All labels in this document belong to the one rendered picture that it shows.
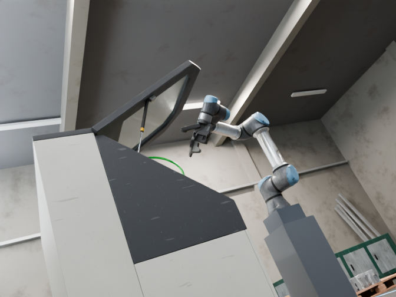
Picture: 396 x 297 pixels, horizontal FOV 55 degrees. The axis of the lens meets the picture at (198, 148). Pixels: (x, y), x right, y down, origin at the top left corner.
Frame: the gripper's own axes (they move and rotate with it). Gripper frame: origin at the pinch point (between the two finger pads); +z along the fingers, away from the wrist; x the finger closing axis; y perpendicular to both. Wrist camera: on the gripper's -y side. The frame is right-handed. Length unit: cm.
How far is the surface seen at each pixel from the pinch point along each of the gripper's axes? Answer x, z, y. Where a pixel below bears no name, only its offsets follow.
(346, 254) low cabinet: 575, 61, 213
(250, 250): -23, 36, 49
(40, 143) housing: -52, 19, -56
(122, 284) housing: -57, 62, 5
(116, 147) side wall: -34.0, 9.3, -27.8
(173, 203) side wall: -31.7, 26.2, 7.9
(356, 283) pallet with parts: 409, 85, 202
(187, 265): -41, 49, 25
